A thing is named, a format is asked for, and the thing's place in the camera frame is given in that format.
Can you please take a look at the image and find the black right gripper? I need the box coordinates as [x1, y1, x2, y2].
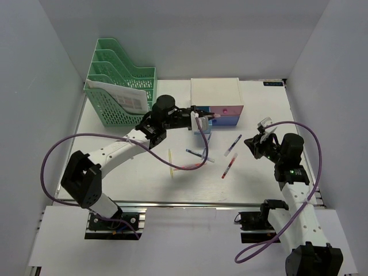
[244, 132, 285, 164]

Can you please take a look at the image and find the light blue small drawer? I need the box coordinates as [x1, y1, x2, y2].
[192, 106, 212, 135]

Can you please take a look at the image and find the blue wide bottom drawer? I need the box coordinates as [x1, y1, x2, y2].
[212, 116, 240, 127]

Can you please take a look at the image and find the pink small drawer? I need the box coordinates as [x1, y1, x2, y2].
[209, 105, 244, 116]

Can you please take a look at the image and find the red pen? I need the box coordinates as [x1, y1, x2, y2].
[221, 153, 238, 179]

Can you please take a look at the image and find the white mini drawer cabinet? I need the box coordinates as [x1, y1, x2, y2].
[190, 77, 244, 127]

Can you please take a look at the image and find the light blue pen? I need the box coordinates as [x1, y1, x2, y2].
[201, 133, 212, 159]

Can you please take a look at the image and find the orange pen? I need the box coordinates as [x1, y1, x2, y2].
[171, 162, 207, 171]

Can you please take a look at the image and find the booklet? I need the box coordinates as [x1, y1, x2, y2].
[86, 79, 149, 114]

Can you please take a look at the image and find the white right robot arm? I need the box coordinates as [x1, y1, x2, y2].
[244, 133, 343, 275]

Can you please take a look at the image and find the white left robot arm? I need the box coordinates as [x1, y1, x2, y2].
[61, 95, 218, 229]

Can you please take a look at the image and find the blue white pen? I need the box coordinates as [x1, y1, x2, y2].
[224, 134, 242, 156]

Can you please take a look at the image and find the dark blue capped pen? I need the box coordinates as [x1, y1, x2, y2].
[186, 149, 215, 163]

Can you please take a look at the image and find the black label sticker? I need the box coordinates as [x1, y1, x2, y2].
[263, 81, 284, 87]

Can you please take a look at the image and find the green plastic file rack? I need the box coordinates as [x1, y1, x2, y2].
[84, 38, 158, 127]

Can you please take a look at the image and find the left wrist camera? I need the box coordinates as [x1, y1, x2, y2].
[190, 114, 208, 131]

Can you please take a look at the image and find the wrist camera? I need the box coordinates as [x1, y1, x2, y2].
[257, 117, 277, 144]
[190, 114, 208, 131]

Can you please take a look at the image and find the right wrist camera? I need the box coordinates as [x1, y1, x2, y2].
[257, 117, 277, 144]

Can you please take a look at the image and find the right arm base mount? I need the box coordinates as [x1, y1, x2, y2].
[234, 200, 289, 244]

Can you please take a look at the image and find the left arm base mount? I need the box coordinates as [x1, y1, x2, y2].
[85, 210, 145, 241]

